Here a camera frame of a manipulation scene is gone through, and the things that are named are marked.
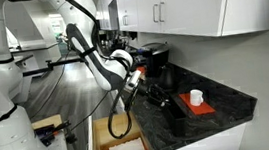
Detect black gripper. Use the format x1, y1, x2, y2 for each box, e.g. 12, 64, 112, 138
137, 78, 172, 110

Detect black rectangular utensil holder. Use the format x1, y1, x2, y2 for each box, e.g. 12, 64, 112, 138
161, 94, 192, 139

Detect open wooden drawer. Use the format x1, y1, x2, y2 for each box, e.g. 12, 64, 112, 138
82, 108, 155, 150

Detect black gooseneck kettle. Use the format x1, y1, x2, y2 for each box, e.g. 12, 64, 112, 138
156, 63, 178, 91

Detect creamer bottle with orange lid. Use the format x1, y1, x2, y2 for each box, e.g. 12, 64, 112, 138
136, 66, 148, 78

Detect white mug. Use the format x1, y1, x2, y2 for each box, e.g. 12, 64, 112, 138
188, 88, 205, 108

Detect black coffee maker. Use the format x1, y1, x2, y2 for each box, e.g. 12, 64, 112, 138
137, 40, 173, 80

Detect red flat mat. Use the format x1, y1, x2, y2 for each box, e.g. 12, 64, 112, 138
178, 90, 217, 118

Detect white base cabinet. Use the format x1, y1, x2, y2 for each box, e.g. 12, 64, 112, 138
154, 121, 251, 150

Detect white upper cabinets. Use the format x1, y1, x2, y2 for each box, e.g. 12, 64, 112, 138
94, 0, 269, 50

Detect wooden board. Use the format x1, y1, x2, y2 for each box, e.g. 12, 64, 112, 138
30, 113, 64, 131

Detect black clamp tool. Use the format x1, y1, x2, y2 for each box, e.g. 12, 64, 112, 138
33, 120, 74, 147

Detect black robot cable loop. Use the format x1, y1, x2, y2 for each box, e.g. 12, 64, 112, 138
103, 84, 139, 141

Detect large metal cabinet handle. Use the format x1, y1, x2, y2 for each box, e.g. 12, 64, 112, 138
151, 3, 161, 24
157, 1, 167, 23

